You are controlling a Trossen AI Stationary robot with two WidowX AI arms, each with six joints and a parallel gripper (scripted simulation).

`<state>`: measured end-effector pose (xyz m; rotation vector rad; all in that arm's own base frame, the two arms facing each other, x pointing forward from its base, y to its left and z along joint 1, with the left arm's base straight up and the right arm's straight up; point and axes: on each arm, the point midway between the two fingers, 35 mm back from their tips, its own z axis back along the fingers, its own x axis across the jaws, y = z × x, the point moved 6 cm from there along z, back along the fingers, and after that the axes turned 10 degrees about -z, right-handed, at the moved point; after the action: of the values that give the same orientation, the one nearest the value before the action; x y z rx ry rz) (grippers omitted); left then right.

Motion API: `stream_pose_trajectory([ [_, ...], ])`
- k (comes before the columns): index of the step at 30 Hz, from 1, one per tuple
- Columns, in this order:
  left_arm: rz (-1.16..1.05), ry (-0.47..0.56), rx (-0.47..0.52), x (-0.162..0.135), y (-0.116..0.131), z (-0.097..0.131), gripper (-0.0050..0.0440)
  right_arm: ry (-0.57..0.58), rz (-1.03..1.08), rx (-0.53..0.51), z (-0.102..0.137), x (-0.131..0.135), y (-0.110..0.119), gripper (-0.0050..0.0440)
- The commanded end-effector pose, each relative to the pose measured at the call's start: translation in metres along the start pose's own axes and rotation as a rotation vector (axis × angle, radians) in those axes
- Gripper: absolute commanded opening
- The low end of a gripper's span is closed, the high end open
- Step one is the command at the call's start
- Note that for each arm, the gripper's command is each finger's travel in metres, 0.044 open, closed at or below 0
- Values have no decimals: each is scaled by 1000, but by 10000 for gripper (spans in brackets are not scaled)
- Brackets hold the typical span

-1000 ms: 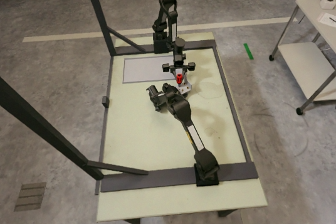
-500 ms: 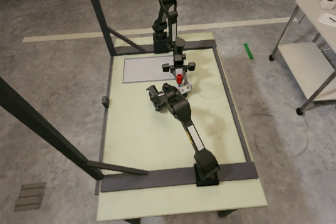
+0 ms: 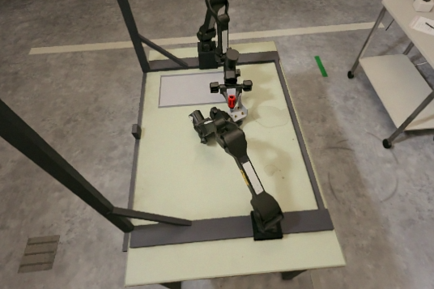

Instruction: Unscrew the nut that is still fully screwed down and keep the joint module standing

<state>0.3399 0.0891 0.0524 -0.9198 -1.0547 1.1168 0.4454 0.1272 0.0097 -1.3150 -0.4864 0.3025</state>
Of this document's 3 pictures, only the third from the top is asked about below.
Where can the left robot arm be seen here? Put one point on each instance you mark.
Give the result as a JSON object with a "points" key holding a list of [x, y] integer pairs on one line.
{"points": [[222, 52]]}

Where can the red and black nut driver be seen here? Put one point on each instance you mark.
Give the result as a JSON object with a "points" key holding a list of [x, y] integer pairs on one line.
{"points": [[231, 102]]}

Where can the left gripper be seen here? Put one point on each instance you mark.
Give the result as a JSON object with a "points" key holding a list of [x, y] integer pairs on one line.
{"points": [[230, 84]]}

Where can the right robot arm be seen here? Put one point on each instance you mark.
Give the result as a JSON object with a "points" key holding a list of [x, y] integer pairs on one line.
{"points": [[265, 207]]}

